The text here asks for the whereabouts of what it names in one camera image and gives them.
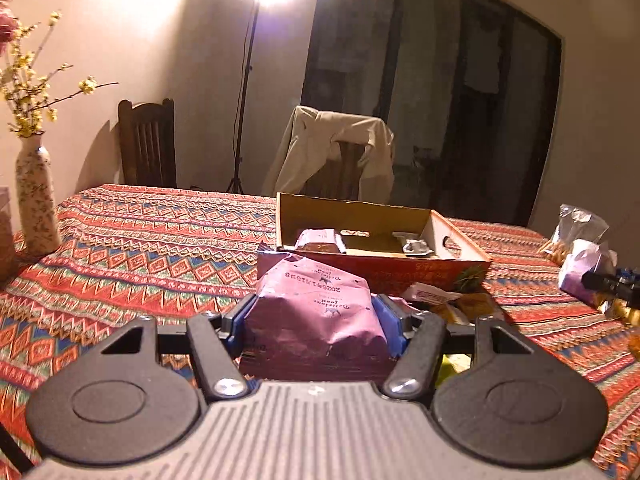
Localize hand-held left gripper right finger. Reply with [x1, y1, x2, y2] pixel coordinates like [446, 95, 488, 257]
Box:
[372, 292, 539, 402]

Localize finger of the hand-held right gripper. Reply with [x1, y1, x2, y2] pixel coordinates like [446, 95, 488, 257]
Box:
[581, 269, 640, 308]

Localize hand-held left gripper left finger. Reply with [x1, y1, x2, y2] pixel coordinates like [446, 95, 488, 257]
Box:
[95, 295, 258, 402]

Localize red cardboard box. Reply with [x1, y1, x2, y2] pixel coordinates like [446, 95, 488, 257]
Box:
[276, 192, 493, 298]

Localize pink snack packet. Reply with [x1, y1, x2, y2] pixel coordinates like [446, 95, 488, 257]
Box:
[239, 252, 396, 378]

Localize bag of yellow snacks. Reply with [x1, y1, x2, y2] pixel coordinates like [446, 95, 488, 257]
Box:
[597, 297, 640, 328]

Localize pale pink snack bag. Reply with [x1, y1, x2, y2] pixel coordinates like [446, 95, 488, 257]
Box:
[557, 240, 618, 306]

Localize white label snack packet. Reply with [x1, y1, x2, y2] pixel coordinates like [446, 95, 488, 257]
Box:
[402, 282, 463, 306]

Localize clear plastic bag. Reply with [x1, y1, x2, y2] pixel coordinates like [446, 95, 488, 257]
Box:
[542, 204, 611, 266]

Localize yellow snack packet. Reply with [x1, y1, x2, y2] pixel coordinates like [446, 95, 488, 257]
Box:
[430, 292, 506, 326]

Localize silver snack packet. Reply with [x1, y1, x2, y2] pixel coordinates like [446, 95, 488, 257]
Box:
[402, 237, 436, 257]

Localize purple snack packet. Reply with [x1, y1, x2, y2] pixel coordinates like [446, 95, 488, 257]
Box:
[295, 228, 348, 253]

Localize wooden chair with jacket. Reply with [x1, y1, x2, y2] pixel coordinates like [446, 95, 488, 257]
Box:
[312, 140, 366, 200]

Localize beige jacket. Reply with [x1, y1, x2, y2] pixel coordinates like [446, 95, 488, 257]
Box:
[261, 105, 396, 201]

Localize dark wooden chair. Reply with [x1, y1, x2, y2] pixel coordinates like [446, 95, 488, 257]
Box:
[118, 98, 177, 188]

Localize dark glass doors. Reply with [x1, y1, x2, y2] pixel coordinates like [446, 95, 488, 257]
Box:
[300, 0, 563, 228]

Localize black light stand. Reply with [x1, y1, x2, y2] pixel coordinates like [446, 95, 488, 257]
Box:
[224, 0, 261, 194]

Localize slim floral vase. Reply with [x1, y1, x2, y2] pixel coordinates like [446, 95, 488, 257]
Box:
[16, 132, 62, 256]

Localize yellow flower branches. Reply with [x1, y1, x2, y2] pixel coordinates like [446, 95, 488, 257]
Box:
[0, 10, 120, 138]

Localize pink dried roses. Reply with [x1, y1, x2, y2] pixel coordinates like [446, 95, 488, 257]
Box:
[0, 0, 76, 56]

